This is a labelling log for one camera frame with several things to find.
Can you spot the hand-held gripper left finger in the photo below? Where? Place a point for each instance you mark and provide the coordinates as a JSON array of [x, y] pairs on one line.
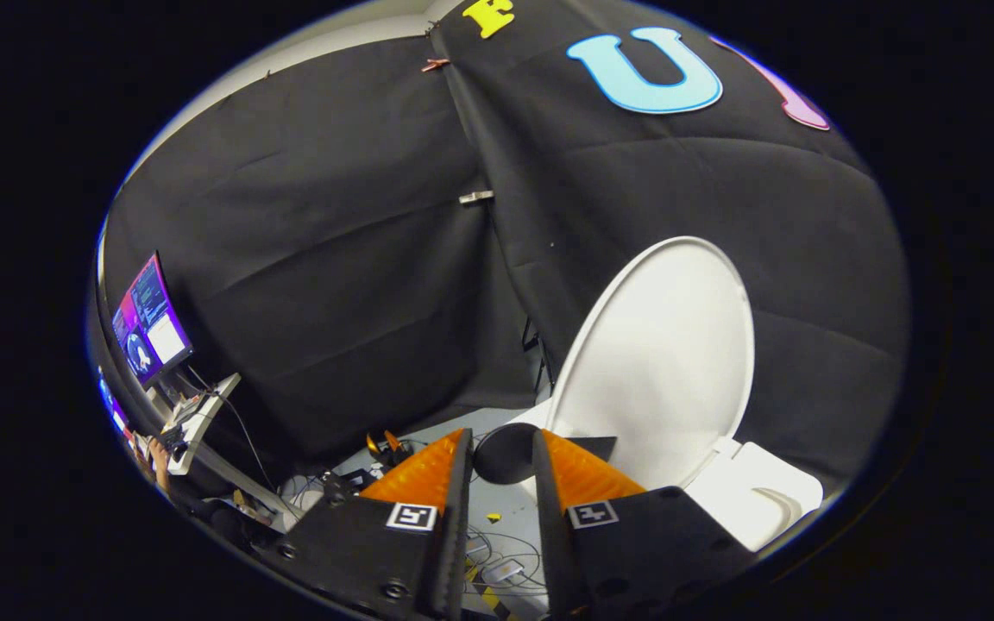
[[454, 561]]

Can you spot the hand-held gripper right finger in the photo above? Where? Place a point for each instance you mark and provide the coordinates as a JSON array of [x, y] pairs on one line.
[[553, 552]]

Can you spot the white toilet lid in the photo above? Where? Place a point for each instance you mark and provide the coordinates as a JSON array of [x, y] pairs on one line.
[[661, 362]]

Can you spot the white power adapter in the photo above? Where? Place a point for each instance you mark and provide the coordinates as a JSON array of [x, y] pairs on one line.
[[504, 569]]

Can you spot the orange black tool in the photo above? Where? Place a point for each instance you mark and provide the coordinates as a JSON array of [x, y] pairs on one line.
[[385, 444]]

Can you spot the black stand leg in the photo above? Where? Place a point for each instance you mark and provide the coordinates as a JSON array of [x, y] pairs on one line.
[[536, 354]]

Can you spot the white desk shelf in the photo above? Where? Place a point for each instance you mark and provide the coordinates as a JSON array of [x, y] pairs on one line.
[[204, 414]]

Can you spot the black backdrop cloth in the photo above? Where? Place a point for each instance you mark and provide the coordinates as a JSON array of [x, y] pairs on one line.
[[333, 259]]

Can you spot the metal cloth clip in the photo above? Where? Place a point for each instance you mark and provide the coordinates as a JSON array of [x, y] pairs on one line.
[[475, 197]]

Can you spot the small computer monitor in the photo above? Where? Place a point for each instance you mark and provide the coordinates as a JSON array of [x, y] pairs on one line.
[[113, 405]]

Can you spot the large computer monitor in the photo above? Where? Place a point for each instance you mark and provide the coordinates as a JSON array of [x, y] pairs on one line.
[[152, 319]]

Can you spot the red cloth clip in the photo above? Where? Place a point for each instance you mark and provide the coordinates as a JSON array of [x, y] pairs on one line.
[[435, 64]]

